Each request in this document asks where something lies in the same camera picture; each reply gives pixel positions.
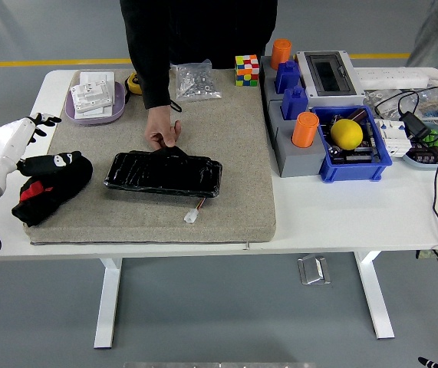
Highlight person's right hand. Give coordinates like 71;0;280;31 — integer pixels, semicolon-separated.
143;103;183;150

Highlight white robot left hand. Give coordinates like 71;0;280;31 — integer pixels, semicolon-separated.
0;112;84;180

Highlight black panel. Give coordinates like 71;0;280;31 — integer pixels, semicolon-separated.
103;145;223;199

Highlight purple oval tray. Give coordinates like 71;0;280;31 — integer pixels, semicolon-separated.
64;80;127;126

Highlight yellow black tape measure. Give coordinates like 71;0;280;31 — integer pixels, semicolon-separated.
123;72;143;96

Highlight clear bag of screws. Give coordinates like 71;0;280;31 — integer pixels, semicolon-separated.
170;59;222;103

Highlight white table leg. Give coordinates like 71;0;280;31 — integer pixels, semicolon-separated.
354;251;395;340
94;257;123;349

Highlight grey-brown mat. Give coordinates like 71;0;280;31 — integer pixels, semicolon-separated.
23;68;277;245

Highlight multicolour puzzle cube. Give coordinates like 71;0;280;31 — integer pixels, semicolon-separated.
235;54;260;87

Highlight blue block with knob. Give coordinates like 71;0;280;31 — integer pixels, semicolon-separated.
282;85;309;121
274;60;301;95

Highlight orange cylinder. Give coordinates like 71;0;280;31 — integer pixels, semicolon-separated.
270;38;293;71
291;111;321;149

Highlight silver floor socket plate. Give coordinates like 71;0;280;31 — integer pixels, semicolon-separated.
297;255;331;286

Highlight yellow ball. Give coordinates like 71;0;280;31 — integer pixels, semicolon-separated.
330;118;364;151

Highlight blue plastic bin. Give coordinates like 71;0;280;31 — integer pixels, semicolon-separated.
311;105;394;183

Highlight light blue oval tray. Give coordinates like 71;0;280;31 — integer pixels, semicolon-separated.
401;121;438;170

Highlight black electronic components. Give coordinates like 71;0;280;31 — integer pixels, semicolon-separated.
406;143;438;165

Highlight dark circuit board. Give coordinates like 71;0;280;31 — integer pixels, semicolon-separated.
328;114;381;165

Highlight white circuit breaker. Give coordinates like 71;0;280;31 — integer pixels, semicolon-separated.
374;117;412;158

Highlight white power strip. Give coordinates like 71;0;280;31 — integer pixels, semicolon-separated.
354;67;430;91

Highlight black power adapter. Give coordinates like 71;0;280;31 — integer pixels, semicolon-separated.
399;110;433;142

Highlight clear bag of parts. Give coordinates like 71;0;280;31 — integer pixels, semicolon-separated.
366;88;438;120

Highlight white switch plate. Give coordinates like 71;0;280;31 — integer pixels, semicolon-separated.
79;71;116;107
69;82;114;113
74;103;114;120

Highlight white connector with wires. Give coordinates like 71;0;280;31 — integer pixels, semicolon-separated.
183;198;207;225

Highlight black cable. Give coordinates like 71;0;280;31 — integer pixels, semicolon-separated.
374;86;438;261

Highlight grey electrical enclosure box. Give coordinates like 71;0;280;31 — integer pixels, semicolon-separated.
295;50;366;109

